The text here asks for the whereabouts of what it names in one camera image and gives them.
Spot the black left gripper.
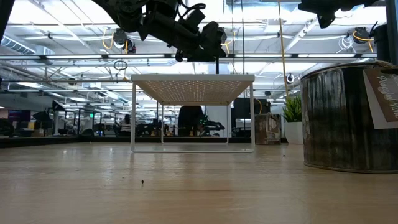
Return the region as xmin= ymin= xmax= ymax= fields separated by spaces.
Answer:
xmin=174 ymin=21 xmax=227 ymax=62

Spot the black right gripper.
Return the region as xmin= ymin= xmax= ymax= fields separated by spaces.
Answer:
xmin=297 ymin=0 xmax=380 ymax=29

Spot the white perforated metal shelf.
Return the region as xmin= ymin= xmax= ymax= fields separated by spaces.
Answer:
xmin=130 ymin=73 xmax=256 ymax=154

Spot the black background screen panel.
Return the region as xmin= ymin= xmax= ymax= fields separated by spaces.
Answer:
xmin=233 ymin=98 xmax=271 ymax=119

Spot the person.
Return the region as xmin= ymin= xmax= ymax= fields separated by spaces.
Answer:
xmin=177 ymin=105 xmax=205 ymax=137
xmin=119 ymin=113 xmax=132 ymax=137

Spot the green plant in white pot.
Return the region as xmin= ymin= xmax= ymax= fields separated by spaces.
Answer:
xmin=282 ymin=95 xmax=304 ymax=146

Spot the background computer monitor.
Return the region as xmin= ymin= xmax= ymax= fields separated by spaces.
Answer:
xmin=8 ymin=109 xmax=32 ymax=123

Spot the thin black hanging cable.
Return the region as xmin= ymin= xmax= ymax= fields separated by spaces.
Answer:
xmin=230 ymin=0 xmax=234 ymax=75
xmin=241 ymin=0 xmax=246 ymax=98

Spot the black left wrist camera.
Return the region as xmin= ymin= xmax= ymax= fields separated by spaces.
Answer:
xmin=185 ymin=8 xmax=206 ymax=31

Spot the white coiled cable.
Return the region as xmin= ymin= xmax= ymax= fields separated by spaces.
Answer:
xmin=337 ymin=35 xmax=355 ymax=54

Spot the black ceiling cable reel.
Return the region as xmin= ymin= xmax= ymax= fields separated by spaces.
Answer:
xmin=102 ymin=28 xmax=137 ymax=54
xmin=352 ymin=26 xmax=374 ymax=54

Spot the yellow hanging rope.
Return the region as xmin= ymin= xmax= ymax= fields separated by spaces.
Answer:
xmin=277 ymin=0 xmax=289 ymax=96

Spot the black rig support frame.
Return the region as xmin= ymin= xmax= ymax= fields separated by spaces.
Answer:
xmin=374 ymin=24 xmax=389 ymax=62

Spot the black coiled cable loop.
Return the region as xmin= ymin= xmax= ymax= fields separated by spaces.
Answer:
xmin=113 ymin=60 xmax=129 ymax=72

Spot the silver ceiling air duct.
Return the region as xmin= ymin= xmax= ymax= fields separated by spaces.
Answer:
xmin=0 ymin=32 xmax=55 ymax=56

